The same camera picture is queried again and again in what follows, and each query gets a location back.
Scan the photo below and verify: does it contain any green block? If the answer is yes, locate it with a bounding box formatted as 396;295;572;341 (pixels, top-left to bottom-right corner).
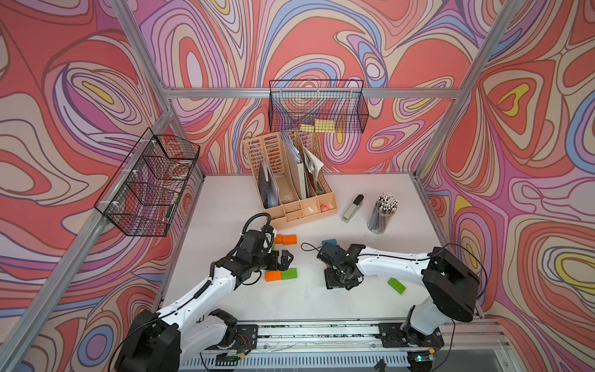
281;268;298;281
387;278;407;295

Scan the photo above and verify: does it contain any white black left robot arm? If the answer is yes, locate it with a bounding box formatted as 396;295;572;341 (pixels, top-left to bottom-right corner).
109;226;293;371

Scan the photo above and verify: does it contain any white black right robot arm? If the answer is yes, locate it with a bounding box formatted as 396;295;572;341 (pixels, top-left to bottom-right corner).
317;243;480;339

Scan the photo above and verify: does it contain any grey stapler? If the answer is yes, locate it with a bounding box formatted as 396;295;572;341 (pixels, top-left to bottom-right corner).
342;194;364;223

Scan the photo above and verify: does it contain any beige plastic file organizer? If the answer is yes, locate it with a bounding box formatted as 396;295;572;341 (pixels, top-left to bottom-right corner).
243;131;338;229

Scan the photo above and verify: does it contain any yellow sticky notes pad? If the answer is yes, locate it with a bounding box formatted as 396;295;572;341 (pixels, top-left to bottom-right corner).
299;119;336;133

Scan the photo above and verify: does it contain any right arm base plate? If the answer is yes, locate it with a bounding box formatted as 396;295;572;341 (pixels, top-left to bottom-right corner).
376;322;445;350

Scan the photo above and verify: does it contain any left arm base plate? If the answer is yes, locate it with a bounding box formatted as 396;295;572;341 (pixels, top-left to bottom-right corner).
217;324;259;351

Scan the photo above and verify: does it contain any black wire basket left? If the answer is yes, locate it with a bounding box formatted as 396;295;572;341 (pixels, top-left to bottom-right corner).
95;129;200;237

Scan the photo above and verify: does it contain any black wire basket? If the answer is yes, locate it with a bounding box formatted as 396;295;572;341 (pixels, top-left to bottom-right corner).
268;77;369;133
95;129;200;237

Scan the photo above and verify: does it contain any black wire basket back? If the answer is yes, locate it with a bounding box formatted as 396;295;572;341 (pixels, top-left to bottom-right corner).
268;77;369;133

